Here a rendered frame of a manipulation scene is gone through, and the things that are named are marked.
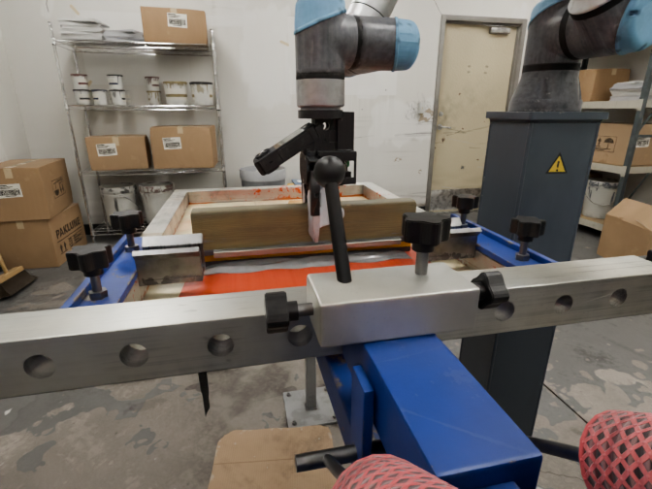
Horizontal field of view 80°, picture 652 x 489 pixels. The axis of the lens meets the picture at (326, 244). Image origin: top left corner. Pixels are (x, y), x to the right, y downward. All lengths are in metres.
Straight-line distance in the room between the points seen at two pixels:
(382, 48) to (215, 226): 0.37
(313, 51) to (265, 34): 3.69
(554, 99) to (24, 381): 0.99
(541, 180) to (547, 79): 0.22
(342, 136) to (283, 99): 3.63
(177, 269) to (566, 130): 0.84
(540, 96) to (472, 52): 4.04
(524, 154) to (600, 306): 0.54
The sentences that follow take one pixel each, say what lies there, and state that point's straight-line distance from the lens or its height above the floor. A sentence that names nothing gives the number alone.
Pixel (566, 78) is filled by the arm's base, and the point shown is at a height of 1.27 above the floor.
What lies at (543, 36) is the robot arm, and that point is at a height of 1.35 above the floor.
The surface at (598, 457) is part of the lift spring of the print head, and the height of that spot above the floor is 1.06.
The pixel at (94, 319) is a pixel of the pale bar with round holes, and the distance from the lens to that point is 0.38.
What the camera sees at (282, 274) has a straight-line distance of 0.64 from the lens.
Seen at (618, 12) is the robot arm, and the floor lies 1.37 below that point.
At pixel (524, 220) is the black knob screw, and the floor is 1.06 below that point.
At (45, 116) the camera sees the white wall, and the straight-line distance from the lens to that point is 4.57.
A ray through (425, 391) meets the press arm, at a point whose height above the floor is 1.04.
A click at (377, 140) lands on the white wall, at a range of 4.51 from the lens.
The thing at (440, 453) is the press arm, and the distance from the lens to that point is 0.23.
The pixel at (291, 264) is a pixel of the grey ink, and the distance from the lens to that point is 0.67.
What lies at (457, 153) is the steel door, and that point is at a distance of 5.02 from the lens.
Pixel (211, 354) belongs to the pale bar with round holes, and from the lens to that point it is 0.36.
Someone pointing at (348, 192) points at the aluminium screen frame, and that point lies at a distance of 1.20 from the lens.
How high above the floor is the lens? 1.20
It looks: 19 degrees down
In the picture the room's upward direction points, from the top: straight up
